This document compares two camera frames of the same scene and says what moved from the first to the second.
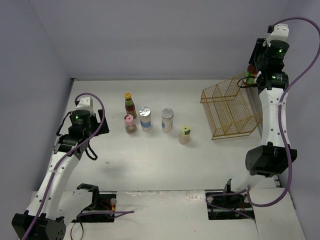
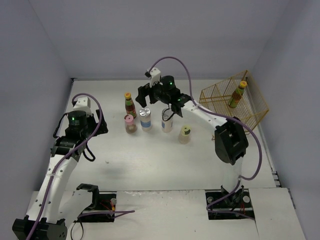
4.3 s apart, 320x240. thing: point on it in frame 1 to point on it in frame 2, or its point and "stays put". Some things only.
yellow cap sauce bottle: x=249 y=77 to x=235 y=98
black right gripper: x=255 y=53 to x=152 y=94
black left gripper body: x=102 y=122 stays put
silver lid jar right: x=167 y=115 stays put
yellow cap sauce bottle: x=129 y=105 stays put
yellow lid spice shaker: x=184 y=137 stays put
